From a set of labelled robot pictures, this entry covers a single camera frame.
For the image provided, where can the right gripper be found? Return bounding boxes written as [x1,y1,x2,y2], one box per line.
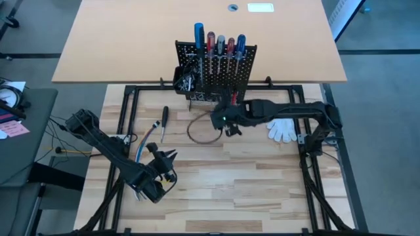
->
[209,90,251,138]

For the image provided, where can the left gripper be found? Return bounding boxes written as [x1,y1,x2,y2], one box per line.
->
[145,142,179,184]

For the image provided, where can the slim black handled screwdriver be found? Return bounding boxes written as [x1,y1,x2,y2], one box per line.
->
[159,105,169,144]

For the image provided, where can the red clear handled screwdriver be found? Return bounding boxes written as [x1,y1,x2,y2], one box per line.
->
[226,37,236,73]
[206,31,217,75]

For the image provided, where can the grey black nut driver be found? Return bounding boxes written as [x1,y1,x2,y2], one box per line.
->
[215,34,227,73]

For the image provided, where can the blue clear handled screwdriver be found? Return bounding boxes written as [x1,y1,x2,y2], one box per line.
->
[235,33,247,73]

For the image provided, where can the blue black handled screwdriver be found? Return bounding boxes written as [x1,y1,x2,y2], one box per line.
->
[194,22,206,88]

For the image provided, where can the black metal pegboard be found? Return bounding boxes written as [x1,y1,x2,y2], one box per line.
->
[174,41,258,103]

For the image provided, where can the black pegboard bin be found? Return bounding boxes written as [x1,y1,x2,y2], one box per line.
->
[172,65,200,96]

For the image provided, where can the white work glove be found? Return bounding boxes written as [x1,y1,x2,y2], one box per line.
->
[266,118,299,144]

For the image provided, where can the white desk plate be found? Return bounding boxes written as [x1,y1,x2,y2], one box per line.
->
[247,3,275,13]

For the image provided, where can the yellow rod black knob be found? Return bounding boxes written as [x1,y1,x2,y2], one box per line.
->
[54,147,93,155]

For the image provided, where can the black desk foot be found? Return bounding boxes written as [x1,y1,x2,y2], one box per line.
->
[28,162,86,193]

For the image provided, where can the tan wooden desk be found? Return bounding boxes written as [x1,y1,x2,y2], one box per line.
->
[51,0,348,84]

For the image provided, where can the white perforated panel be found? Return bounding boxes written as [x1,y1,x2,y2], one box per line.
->
[328,0,368,43]

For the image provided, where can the dark grey side desk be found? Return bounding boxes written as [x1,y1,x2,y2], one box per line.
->
[0,87,59,187]

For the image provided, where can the pink sticky note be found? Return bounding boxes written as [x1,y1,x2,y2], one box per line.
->
[0,120,30,138]

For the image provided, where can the white paper sheet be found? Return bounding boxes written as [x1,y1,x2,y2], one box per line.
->
[0,81,26,109]

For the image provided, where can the black chair base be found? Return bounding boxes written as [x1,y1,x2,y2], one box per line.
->
[0,0,20,30]

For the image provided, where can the black cable yellow tag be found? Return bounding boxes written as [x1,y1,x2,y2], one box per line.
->
[156,167,179,195]

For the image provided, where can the black looped cable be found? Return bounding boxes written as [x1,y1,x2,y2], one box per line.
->
[186,110,226,146]

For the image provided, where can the wire hook rail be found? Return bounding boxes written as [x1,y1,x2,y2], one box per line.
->
[191,92,220,102]

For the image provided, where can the coloured wire bundle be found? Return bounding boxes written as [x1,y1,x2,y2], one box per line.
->
[132,120,161,202]

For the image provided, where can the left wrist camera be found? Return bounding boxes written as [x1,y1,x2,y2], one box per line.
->
[142,180,167,204]

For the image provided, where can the wire screwdriver holder rack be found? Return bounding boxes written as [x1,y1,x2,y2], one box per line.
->
[182,45,253,60]

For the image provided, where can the black aluminium table frame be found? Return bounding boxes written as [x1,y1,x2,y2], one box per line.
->
[73,83,370,236]

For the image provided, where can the black floor cables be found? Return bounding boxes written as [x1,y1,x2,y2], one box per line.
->
[45,114,99,158]

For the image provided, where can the black coiled cable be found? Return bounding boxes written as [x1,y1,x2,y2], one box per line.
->
[0,84,32,121]

